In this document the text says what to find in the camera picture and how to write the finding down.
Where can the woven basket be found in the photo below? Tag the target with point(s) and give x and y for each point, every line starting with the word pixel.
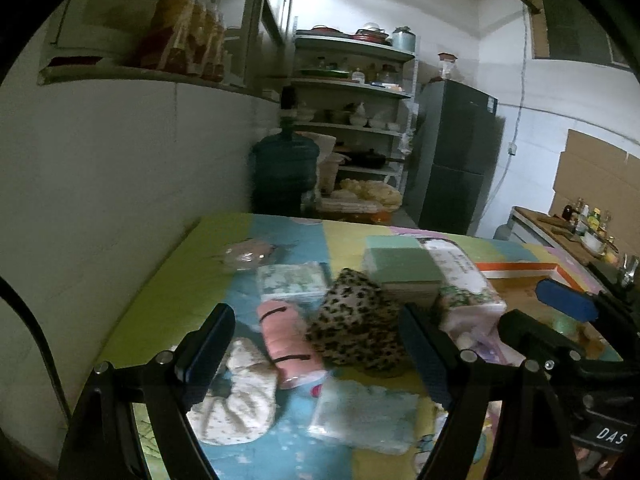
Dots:
pixel 350 207

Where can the wooden kitchen counter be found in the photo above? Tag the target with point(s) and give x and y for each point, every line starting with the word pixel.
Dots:
pixel 545 225

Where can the pink rolled towel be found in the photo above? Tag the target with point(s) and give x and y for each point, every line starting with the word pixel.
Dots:
pixel 290 345

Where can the white floral cloth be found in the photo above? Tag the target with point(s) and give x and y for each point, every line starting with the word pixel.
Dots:
pixel 240 400

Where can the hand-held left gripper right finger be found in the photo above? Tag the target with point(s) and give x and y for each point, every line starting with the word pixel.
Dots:
pixel 425 355

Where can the green floral tissue pack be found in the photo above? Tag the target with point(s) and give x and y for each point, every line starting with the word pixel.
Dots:
pixel 295 280

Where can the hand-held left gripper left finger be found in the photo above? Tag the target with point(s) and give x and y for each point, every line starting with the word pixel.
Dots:
pixel 199 362

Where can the metal pot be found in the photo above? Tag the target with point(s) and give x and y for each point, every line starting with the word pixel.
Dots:
pixel 404 40

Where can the dark window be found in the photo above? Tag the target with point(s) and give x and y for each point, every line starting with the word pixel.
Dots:
pixel 570 20

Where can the black water pump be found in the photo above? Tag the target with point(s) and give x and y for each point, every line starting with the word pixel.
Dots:
pixel 287 105

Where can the white ceramic dishes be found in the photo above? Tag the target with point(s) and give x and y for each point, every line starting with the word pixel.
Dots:
pixel 365 117

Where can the large white tissue pack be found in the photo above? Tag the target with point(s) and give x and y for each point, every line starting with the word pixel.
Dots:
pixel 460 270

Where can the cluster of sauce bottles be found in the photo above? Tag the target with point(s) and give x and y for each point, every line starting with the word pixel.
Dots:
pixel 592 220

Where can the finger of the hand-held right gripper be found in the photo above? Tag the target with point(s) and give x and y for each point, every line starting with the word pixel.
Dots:
pixel 525 330
pixel 565 300

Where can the clear packet with teal cloth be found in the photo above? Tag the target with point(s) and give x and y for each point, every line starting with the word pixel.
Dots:
pixel 365 410

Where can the bottle with red cap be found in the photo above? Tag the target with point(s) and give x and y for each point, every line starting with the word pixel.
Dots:
pixel 447 67

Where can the cardboard box with orange edge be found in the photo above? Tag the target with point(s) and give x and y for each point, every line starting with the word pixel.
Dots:
pixel 520 290

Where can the clear bag with pink cloth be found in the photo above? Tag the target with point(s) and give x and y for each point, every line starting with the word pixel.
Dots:
pixel 247 255

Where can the beige sack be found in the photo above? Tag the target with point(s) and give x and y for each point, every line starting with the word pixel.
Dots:
pixel 325 165

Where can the black wok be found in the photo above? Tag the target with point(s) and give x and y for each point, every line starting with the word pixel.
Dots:
pixel 367 159

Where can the bag of yellow food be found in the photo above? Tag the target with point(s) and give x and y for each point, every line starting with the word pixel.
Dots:
pixel 370 192

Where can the grey gas cylinder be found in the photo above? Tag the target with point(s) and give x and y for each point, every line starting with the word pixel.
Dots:
pixel 504 227

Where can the clear plastic pouch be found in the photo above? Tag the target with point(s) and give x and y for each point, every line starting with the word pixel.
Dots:
pixel 475 340

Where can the leopard print cloth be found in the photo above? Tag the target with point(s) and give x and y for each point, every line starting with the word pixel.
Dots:
pixel 350 325

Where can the dark grey refrigerator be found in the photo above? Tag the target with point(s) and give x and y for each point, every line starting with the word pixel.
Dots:
pixel 455 160

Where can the cardboard sheet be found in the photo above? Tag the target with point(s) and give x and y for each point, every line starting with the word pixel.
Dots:
pixel 595 170

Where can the red cooking pot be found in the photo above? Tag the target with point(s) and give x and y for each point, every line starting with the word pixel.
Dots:
pixel 370 34

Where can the white metal shelf rack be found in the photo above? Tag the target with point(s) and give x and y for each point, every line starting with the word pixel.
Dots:
pixel 350 85

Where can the blue water jug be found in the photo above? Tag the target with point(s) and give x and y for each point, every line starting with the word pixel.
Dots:
pixel 285 170

